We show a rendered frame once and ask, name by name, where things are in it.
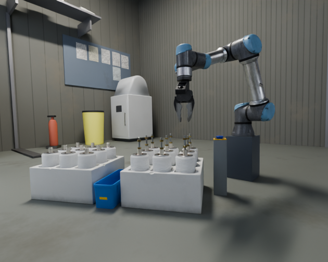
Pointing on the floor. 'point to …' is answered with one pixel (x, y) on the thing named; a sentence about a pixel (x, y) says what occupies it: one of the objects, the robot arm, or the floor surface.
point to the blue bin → (108, 191)
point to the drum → (93, 127)
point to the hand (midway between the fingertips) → (184, 119)
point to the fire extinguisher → (53, 133)
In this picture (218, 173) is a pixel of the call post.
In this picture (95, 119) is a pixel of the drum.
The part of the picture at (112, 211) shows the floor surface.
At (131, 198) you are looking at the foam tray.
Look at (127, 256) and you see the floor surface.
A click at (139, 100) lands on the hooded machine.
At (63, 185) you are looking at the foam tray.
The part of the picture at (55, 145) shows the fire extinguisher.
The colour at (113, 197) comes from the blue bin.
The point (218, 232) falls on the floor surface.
